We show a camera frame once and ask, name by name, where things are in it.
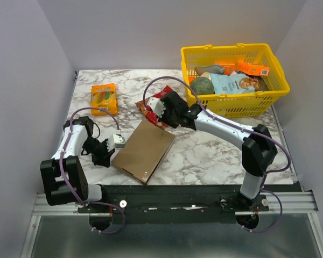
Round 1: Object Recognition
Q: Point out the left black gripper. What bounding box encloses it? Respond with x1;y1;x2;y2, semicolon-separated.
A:
82;136;115;168

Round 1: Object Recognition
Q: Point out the brown cardboard express box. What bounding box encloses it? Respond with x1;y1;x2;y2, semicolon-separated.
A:
111;120;175;185

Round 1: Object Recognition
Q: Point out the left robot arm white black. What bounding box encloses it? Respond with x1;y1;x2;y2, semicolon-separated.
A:
40;116;115;212

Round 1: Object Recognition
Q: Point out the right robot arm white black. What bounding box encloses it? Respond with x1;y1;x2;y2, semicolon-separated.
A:
148;91;277;211

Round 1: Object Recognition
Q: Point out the small orange box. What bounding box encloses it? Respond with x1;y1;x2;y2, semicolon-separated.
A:
217;63;236;75

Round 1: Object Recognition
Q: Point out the orange carton box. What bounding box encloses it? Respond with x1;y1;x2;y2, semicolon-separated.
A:
236;61;270;76

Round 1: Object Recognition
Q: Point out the red candy bag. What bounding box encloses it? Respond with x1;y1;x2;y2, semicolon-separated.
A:
135;85;175;127

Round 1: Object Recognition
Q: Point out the green round melon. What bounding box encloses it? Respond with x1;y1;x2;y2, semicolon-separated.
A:
189;77;214;95

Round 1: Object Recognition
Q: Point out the grey pouch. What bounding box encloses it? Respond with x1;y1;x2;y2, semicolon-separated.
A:
195;64;225;76

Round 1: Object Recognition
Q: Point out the orange snack packet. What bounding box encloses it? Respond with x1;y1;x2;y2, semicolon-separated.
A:
90;83;118;116

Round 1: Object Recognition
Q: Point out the light blue chips bag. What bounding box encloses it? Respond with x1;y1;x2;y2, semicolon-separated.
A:
210;73;262;95

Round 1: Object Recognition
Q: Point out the yellow plastic basket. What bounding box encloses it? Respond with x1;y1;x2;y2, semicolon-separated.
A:
180;43;290;118

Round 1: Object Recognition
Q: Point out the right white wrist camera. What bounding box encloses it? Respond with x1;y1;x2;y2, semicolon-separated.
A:
148;97;166;118

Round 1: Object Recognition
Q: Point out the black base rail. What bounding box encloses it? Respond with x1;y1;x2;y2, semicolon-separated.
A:
75;184;305;225

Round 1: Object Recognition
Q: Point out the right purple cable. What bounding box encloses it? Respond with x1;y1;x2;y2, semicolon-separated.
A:
142;76;292;233

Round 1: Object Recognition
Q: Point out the aluminium frame profile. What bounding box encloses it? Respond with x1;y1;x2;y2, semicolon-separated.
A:
21;192;323;257

